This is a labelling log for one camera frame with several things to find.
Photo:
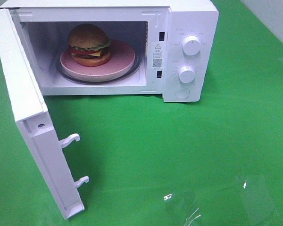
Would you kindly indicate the round white door-release button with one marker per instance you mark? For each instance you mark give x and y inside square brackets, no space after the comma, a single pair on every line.
[182,93]

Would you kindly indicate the pink speckled plate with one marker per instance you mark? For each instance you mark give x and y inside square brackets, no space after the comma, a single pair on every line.
[121,61]

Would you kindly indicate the toy burger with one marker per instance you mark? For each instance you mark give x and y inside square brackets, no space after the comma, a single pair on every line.
[89,45]

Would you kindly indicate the white microwave door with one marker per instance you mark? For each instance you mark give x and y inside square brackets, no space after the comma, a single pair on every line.
[32,116]

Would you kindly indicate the glass microwave turntable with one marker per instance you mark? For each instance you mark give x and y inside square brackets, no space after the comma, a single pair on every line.
[130,77]

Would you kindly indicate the lower white microwave knob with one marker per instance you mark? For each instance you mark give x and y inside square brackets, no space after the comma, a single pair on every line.
[186,74]

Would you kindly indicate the white microwave knob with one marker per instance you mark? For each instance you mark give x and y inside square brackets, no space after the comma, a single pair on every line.
[191,45]
[186,74]

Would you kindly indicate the white microwave oven body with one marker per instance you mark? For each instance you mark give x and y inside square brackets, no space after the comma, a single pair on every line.
[155,30]

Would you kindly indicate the upper white microwave knob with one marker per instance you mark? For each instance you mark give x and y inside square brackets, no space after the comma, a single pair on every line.
[191,45]

